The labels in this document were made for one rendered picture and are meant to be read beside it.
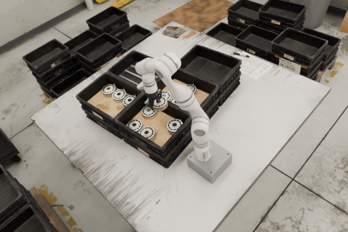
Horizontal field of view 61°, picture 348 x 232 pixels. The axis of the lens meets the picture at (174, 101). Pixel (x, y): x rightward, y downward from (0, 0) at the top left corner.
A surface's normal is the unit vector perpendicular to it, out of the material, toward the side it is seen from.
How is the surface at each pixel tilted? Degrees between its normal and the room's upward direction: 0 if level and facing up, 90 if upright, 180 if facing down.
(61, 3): 90
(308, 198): 0
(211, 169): 1
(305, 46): 0
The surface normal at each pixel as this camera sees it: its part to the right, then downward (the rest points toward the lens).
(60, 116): -0.13, -0.68
